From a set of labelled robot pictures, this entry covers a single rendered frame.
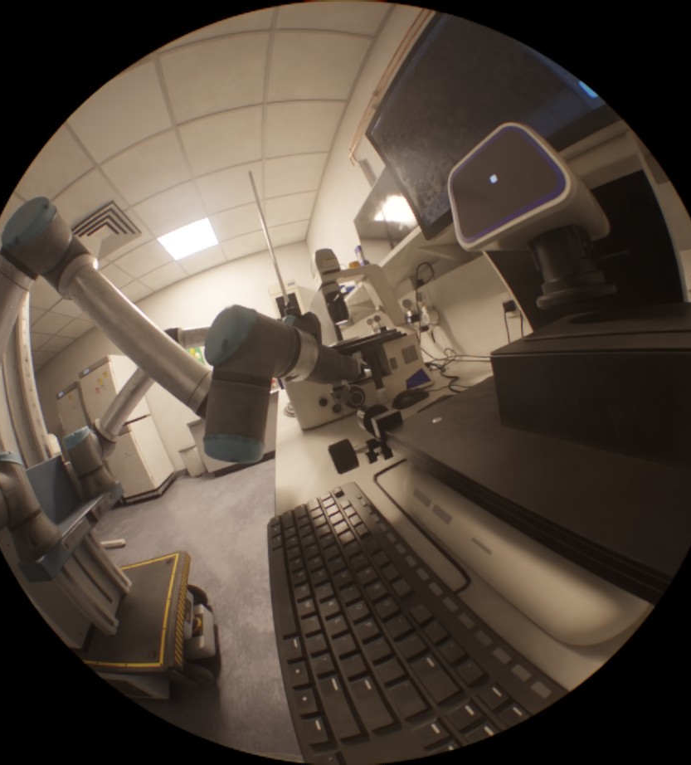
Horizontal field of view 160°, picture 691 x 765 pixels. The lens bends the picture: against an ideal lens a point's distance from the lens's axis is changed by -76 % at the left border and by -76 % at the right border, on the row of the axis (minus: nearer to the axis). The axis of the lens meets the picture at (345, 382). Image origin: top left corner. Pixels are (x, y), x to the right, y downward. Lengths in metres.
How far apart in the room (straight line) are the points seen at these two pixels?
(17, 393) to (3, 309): 0.73
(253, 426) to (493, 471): 0.28
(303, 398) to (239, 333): 0.43
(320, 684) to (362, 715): 0.03
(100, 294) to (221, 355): 0.34
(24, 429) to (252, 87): 2.08
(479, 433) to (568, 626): 0.16
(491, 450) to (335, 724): 0.20
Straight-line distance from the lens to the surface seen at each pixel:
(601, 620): 0.18
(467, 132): 0.36
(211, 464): 3.14
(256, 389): 0.33
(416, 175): 0.43
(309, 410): 0.71
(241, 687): 1.18
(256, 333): 0.33
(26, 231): 0.57
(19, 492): 0.86
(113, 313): 0.54
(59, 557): 0.89
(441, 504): 0.23
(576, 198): 0.18
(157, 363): 0.48
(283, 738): 1.07
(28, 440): 1.26
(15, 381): 1.30
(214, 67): 1.86
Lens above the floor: 0.94
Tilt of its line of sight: 8 degrees down
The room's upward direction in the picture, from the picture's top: 18 degrees counter-clockwise
